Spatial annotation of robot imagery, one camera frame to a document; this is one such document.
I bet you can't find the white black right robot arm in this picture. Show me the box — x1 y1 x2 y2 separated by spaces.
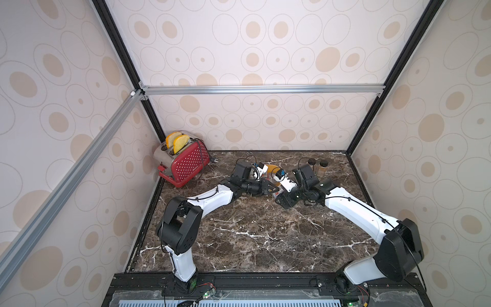
275 179 424 294

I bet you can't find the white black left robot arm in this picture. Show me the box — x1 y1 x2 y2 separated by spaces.
156 179 280 288

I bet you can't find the yellow plastic storage tray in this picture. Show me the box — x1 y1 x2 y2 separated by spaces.
266 165 284 182

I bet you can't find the brown spice jar right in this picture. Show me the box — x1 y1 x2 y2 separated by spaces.
317 159 329 177

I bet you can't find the red polka dot toaster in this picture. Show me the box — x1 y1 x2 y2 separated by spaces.
153 131 210 188

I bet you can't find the yellow toast slice right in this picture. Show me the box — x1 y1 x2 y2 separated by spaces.
173 134 190 154

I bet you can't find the yellow toast slice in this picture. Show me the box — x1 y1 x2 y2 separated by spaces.
166 131 182 149
173 134 190 154

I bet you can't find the yellow toast slice left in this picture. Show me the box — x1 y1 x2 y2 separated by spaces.
166 131 182 149

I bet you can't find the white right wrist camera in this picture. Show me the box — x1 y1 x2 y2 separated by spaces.
274 164 320 193

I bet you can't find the horizontal aluminium frame bar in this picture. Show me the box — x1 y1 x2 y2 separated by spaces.
133 84 386 95

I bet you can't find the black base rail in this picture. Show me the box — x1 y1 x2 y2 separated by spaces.
102 272 432 306

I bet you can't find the diagonal aluminium frame bar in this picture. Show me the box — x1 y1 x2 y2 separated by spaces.
1 89 144 290

